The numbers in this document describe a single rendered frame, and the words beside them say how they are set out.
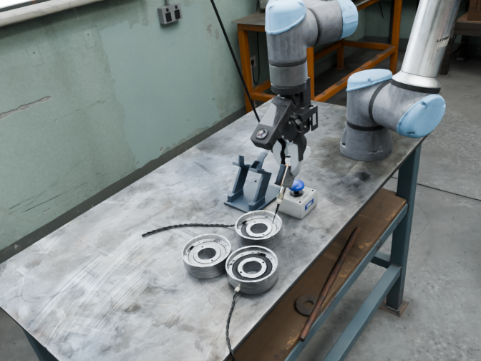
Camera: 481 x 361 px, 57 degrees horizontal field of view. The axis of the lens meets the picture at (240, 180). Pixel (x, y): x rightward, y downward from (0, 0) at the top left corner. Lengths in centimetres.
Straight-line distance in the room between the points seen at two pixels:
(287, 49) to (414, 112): 39
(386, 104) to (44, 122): 175
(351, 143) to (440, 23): 38
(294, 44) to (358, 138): 49
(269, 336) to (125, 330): 40
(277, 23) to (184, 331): 58
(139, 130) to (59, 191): 60
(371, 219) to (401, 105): 47
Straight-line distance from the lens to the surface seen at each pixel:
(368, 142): 128
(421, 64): 114
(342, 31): 94
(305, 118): 94
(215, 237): 99
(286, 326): 117
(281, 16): 85
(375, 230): 144
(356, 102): 124
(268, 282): 88
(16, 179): 245
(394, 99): 116
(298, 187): 105
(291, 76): 88
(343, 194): 115
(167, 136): 295
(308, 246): 99
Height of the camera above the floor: 145
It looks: 32 degrees down
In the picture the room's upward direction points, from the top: 7 degrees counter-clockwise
